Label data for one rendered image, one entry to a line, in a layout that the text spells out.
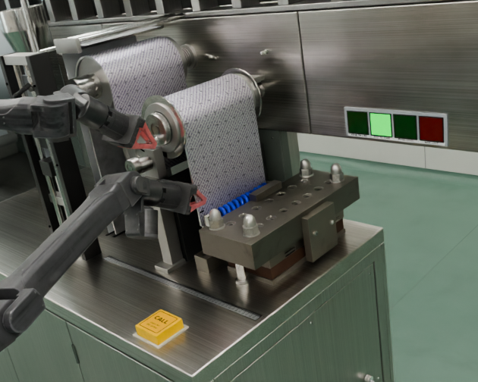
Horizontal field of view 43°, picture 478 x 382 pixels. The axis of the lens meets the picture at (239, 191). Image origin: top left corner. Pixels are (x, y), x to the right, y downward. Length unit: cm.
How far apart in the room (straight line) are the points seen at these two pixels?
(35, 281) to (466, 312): 214
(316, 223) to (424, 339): 138
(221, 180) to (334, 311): 41
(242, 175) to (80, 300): 48
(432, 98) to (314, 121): 32
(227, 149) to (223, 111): 9
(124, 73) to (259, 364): 76
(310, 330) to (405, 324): 139
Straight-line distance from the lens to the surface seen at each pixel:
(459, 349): 262
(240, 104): 145
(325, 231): 140
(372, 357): 167
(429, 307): 285
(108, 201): 115
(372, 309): 160
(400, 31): 131
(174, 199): 130
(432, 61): 129
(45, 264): 103
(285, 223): 131
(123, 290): 145
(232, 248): 129
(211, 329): 124
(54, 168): 160
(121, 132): 127
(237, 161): 146
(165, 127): 133
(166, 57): 161
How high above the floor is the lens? 159
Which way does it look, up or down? 22 degrees down
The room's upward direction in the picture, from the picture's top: 9 degrees counter-clockwise
